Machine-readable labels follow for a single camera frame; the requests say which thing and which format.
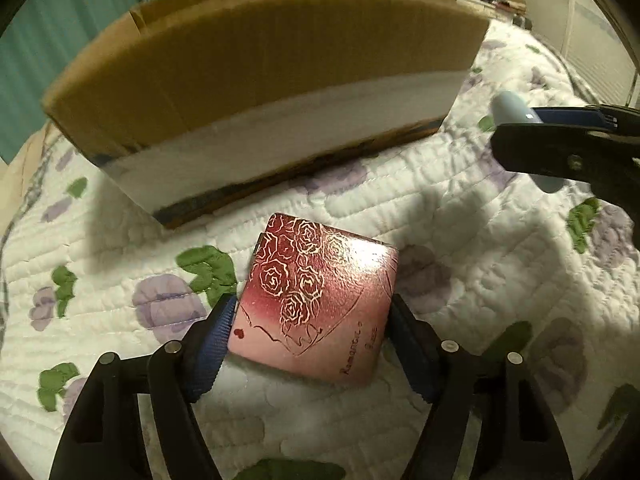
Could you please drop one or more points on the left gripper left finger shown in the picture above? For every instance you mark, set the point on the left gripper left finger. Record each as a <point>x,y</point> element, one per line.
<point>205,346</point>

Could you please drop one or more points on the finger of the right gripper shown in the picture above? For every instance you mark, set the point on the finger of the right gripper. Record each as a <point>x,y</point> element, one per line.
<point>602,159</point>
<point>606,117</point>

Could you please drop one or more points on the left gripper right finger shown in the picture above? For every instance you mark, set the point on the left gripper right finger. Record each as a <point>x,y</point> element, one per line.
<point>416,345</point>

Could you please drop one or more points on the pink rose compact mirror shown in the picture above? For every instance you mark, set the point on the pink rose compact mirror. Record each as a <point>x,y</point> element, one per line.
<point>316,301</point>

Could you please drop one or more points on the white floral quilt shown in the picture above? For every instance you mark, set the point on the white floral quilt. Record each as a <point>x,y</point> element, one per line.
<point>482,253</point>

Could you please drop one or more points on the brown cardboard box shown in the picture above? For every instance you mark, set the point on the brown cardboard box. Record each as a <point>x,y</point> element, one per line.
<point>190,105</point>

